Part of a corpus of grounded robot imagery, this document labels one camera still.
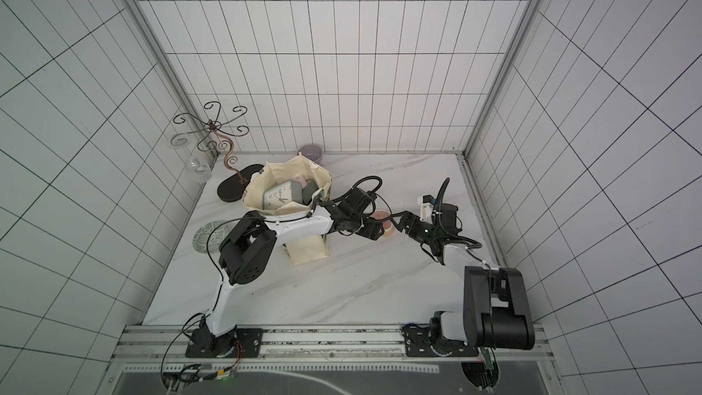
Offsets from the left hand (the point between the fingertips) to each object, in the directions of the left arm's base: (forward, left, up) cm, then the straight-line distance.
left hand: (370, 232), depth 91 cm
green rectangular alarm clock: (+10, +21, +11) cm, 26 cm away
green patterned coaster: (-1, +56, -2) cm, 56 cm away
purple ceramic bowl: (+37, +24, +1) cm, 44 cm away
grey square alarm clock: (+6, +26, +16) cm, 31 cm away
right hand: (+4, -10, +5) cm, 12 cm away
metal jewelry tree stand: (+22, +56, -5) cm, 60 cm away
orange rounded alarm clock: (-1, -5, +9) cm, 11 cm away
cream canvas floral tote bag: (+14, +32, +15) cm, 38 cm away
